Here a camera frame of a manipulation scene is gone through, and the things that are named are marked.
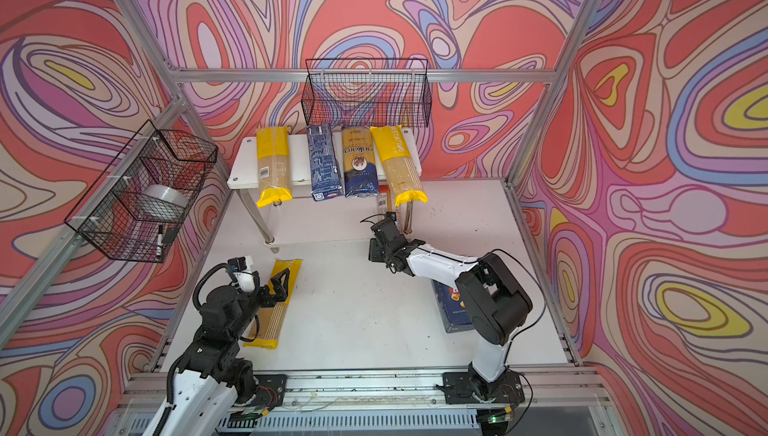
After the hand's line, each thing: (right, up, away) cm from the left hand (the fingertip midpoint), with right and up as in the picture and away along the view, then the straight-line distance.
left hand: (276, 270), depth 79 cm
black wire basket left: (-34, +16, -6) cm, 38 cm away
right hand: (+28, +3, +14) cm, 32 cm away
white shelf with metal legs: (-6, +26, -4) cm, 27 cm away
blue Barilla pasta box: (+49, -12, +1) cm, 50 cm away
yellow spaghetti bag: (-3, -14, +3) cm, 15 cm away
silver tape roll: (-25, +20, -6) cm, 33 cm away
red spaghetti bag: (+29, +21, -9) cm, 37 cm away
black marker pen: (-25, +7, -8) cm, 28 cm away
